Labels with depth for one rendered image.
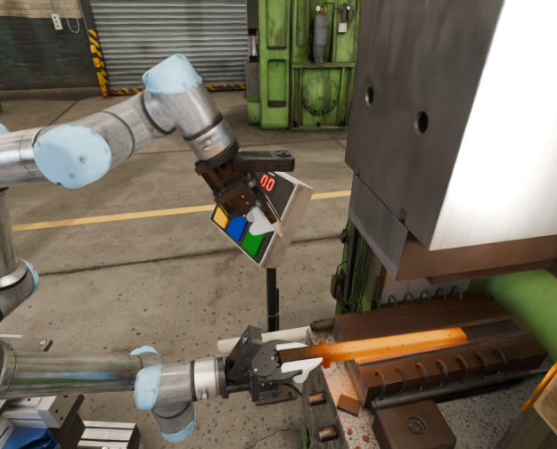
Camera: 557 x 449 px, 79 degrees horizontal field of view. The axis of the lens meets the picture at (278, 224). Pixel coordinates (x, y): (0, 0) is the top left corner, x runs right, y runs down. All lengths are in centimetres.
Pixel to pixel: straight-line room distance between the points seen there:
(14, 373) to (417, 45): 76
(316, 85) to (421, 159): 493
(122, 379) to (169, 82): 59
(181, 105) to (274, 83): 488
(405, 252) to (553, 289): 54
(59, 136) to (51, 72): 844
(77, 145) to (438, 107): 42
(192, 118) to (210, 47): 782
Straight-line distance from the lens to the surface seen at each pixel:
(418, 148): 47
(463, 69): 41
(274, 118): 546
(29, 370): 74
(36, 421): 120
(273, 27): 533
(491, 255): 62
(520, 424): 66
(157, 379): 73
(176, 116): 56
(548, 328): 105
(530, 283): 105
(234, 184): 61
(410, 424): 76
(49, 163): 51
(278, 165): 60
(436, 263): 57
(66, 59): 879
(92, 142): 50
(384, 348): 79
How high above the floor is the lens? 162
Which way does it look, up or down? 33 degrees down
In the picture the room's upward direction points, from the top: straight up
